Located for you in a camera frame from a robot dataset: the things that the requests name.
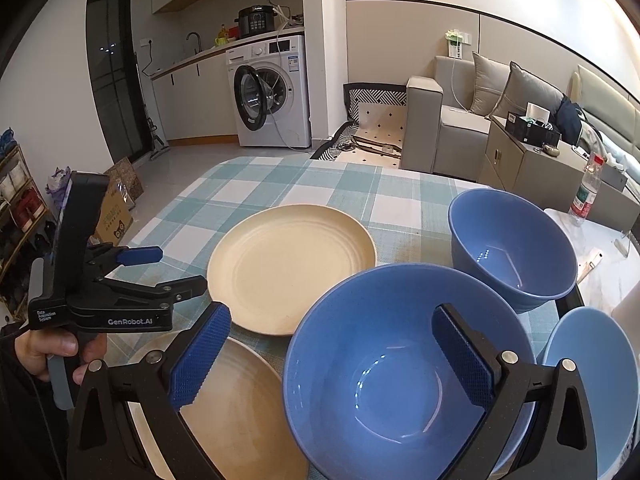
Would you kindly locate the group of assorted shoes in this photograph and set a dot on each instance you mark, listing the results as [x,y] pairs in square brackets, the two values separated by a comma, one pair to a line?
[22,210]

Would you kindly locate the padded bed headboard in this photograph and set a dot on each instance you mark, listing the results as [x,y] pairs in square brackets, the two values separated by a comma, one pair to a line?
[605,95]

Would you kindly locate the wooden shoe rack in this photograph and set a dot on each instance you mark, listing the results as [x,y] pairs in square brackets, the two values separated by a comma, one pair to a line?
[35,180]

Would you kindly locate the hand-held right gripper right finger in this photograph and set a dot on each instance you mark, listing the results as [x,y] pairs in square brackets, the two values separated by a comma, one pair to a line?
[462,355]

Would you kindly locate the upright vacuum cleaner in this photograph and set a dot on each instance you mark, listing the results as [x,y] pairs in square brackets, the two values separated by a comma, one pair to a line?
[157,147]

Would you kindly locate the brown patterned board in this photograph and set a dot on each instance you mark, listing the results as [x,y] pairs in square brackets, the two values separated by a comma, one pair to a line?
[125,180]

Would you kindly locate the checked tablecloth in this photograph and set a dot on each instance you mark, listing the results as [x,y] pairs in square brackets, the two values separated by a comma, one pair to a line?
[300,185]

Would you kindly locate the beige side cabinet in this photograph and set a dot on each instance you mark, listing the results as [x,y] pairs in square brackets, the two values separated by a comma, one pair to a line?
[520,170]

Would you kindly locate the grey sofa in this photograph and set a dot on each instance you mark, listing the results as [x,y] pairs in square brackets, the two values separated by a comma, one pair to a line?
[422,125]

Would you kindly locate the black box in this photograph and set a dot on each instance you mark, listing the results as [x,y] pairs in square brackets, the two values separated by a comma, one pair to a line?
[530,132]

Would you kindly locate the yellow bottle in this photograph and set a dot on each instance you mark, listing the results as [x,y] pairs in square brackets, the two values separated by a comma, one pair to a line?
[222,40]

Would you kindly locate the kitchen knife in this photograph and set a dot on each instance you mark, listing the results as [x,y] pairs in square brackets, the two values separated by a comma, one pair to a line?
[590,265]

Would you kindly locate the light grey cushion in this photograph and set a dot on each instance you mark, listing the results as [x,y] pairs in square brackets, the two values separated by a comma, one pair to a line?
[487,85]

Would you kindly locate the clear acrylic stand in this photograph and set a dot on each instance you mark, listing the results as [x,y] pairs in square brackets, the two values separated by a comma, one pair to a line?
[622,245]

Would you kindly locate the kitchen faucet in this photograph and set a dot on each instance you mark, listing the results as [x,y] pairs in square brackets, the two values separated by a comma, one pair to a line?
[199,45]

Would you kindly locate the small brown case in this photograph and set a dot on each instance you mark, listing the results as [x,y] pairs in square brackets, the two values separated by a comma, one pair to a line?
[551,149]

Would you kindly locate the person's left hand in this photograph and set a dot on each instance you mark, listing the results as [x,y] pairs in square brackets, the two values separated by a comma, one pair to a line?
[37,352]

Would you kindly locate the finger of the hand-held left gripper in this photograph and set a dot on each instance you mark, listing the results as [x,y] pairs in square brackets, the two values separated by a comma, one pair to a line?
[140,255]
[190,285]

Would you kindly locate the white washing machine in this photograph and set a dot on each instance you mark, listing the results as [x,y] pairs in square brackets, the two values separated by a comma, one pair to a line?
[290,110]

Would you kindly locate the dark grey cushion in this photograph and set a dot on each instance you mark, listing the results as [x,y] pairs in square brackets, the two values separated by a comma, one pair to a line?
[530,95]

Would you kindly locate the black pressure cooker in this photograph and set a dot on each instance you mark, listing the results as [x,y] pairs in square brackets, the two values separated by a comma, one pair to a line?
[255,22]

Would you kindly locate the cream plate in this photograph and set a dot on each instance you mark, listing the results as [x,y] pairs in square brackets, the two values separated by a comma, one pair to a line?
[240,410]
[290,270]

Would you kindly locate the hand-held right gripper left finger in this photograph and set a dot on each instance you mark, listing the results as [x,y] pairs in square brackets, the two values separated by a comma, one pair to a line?
[200,355]

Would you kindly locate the light blue bowl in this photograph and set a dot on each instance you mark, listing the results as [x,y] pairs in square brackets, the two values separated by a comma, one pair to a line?
[585,345]

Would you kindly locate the marble side table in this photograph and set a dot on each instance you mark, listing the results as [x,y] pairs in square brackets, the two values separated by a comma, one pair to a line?
[600,240]

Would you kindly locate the purple bag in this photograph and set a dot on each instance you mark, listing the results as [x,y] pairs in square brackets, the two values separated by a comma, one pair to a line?
[57,190]

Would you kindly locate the grey open box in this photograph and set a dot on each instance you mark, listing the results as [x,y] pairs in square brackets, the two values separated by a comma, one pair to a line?
[612,175]

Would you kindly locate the plastic water bottle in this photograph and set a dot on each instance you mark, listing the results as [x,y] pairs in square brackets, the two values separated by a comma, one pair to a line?
[582,200]

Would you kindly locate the lower kitchen cabinets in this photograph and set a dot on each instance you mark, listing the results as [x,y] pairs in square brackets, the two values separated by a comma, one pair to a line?
[200,95]

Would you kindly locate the cardboard box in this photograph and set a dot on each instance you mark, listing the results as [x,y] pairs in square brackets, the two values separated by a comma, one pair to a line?
[112,220]

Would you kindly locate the dark glass door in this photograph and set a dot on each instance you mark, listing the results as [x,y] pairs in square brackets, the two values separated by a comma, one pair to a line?
[110,85]

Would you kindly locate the wall socket with green charger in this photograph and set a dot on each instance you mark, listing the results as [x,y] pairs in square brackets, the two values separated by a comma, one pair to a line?
[456,47]

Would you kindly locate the dark blue bowl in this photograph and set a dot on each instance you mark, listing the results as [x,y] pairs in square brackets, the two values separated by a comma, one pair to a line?
[380,360]
[510,240]

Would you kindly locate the person's left forearm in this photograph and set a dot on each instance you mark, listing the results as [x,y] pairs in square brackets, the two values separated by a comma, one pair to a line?
[25,435]

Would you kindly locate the dark blue jacket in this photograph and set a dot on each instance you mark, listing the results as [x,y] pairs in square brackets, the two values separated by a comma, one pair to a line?
[567,120]

